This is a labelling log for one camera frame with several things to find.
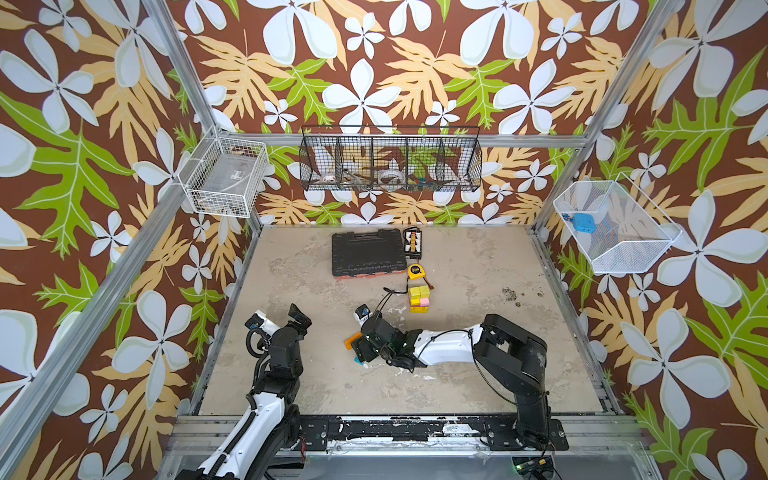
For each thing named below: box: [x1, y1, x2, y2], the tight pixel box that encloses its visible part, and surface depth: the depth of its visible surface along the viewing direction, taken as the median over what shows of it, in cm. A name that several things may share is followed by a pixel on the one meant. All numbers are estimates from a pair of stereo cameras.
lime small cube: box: [408, 287, 421, 300], surface depth 94 cm
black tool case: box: [331, 228, 407, 279], surface depth 110 cm
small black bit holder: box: [403, 227, 422, 260], surface depth 116 cm
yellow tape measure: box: [407, 263, 426, 281], surface depth 106 cm
